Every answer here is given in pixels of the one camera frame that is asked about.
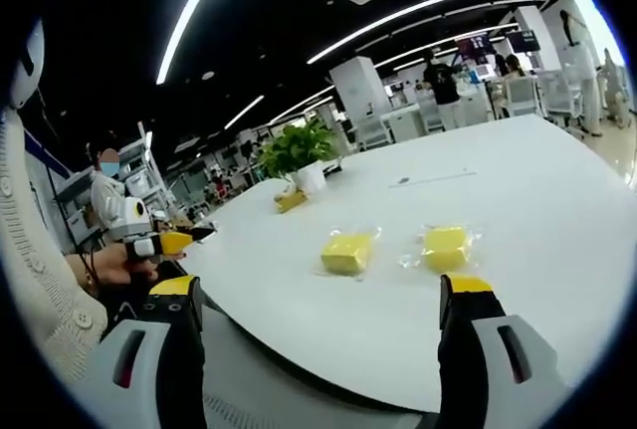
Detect person's left hand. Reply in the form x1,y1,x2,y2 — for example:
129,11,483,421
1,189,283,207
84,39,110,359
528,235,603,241
93,241,161,297

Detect white mesh office chair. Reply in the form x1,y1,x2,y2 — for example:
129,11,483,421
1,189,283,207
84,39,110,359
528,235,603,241
503,75,542,119

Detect white square pillar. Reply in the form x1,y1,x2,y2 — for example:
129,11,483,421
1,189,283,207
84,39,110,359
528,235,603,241
327,55,393,119

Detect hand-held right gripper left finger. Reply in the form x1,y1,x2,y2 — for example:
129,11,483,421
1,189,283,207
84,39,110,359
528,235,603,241
74,274,208,429

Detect yellow silicone block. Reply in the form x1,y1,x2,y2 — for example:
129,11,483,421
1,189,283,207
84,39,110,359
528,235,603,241
397,222,483,275
312,225,383,279

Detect green potted plant white pot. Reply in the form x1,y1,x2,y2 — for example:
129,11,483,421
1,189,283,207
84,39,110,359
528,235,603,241
255,117,345,195

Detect thin stick on table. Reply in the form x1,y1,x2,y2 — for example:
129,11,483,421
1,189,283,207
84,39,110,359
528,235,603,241
387,171,479,189

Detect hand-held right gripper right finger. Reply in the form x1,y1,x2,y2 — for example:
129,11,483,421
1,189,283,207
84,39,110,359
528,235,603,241
436,273,571,429

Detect dark wrist cord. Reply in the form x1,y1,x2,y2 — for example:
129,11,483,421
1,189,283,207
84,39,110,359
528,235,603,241
79,248,100,296

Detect white worn device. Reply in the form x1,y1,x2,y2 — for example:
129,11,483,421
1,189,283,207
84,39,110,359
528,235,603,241
8,19,47,111

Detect person's cream knit sweater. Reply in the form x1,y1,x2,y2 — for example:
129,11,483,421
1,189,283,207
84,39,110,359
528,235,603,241
0,108,109,386

